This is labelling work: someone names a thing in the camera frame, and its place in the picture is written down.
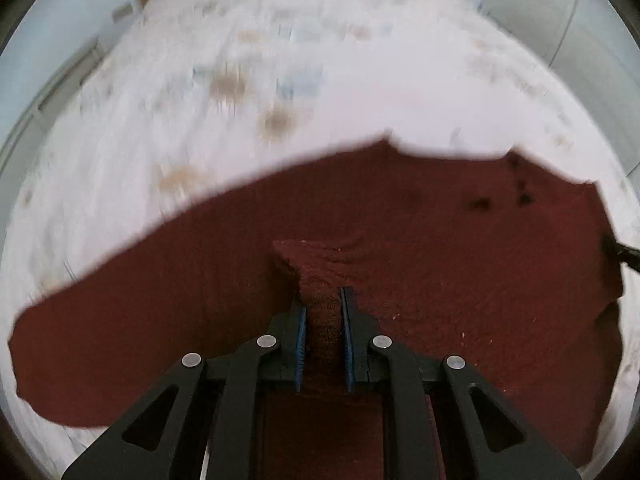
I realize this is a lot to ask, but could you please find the floral bed sheet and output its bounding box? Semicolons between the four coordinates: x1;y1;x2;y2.
2;0;637;480

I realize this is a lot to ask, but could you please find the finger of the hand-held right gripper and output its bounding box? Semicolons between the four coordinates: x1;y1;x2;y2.
600;234;640;273

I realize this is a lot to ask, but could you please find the white skirting board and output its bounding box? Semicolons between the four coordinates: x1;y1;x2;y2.
0;35;103;201

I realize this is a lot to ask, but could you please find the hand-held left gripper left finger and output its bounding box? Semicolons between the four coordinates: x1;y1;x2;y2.
60;301;308;480

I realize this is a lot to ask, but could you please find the dark red fuzzy sweater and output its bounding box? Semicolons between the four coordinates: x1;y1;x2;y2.
7;137;626;480

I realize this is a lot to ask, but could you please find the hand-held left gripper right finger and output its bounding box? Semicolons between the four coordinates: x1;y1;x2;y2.
340;286;583;480

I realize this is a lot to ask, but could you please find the white wardrobe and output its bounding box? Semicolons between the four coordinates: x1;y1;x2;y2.
477;0;640;176

